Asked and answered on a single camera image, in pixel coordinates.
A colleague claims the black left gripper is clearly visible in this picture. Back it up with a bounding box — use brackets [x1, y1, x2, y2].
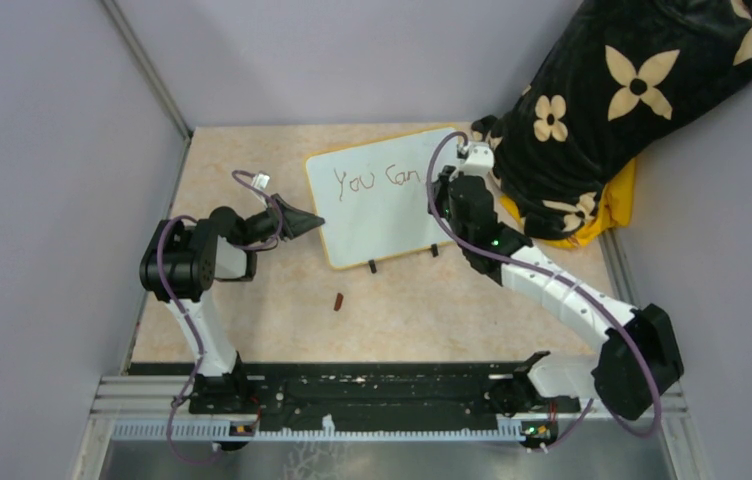
[240, 194, 326, 248]

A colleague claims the yellow framed whiteboard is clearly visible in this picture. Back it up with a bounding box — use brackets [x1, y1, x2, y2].
[304, 125, 456, 270]

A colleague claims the red marker cap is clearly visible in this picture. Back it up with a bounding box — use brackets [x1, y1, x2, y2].
[333, 292, 344, 311]

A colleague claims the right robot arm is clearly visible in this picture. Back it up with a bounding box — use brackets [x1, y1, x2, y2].
[428, 166, 684, 421]

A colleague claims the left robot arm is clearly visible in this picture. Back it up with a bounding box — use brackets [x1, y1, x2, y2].
[139, 194, 325, 414]

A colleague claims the yellow cloth under blanket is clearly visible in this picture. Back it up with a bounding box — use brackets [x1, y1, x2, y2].
[498, 158, 638, 249]

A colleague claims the black floral blanket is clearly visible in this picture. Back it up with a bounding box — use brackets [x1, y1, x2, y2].
[471, 1, 752, 207]

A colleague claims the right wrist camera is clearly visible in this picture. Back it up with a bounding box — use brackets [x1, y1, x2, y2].
[450, 141, 495, 179]

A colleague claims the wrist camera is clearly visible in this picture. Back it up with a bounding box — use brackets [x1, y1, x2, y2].
[251, 172, 270, 190]
[450, 141, 495, 179]

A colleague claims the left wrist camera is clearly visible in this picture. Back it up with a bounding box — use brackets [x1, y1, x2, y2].
[251, 172, 270, 190]

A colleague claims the aluminium frame post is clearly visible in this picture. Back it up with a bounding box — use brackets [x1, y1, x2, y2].
[97, 0, 193, 141]

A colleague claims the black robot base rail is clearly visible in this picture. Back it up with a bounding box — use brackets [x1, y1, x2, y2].
[127, 360, 579, 442]

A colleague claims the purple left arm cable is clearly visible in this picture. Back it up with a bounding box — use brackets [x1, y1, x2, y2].
[155, 170, 285, 468]

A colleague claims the aluminium frame rail right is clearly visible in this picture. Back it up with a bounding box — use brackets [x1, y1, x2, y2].
[597, 228, 715, 480]

